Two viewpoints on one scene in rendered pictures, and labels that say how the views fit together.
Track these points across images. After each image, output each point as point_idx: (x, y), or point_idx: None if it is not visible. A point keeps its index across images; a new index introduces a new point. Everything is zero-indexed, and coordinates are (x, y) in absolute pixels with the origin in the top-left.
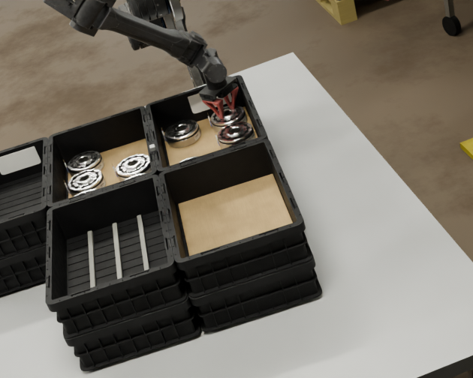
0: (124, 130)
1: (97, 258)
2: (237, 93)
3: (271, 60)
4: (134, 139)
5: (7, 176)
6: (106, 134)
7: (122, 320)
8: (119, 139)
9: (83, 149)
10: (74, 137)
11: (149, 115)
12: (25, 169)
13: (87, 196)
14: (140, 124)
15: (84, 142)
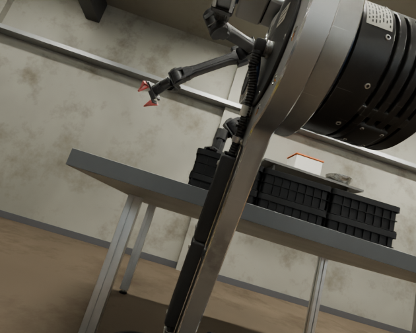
0: (280, 185)
1: None
2: (200, 160)
3: (108, 159)
4: (273, 192)
5: (364, 217)
6: (292, 187)
7: None
8: (284, 192)
9: (309, 198)
10: (313, 188)
11: (260, 172)
12: (351, 212)
13: None
14: (269, 180)
15: (308, 192)
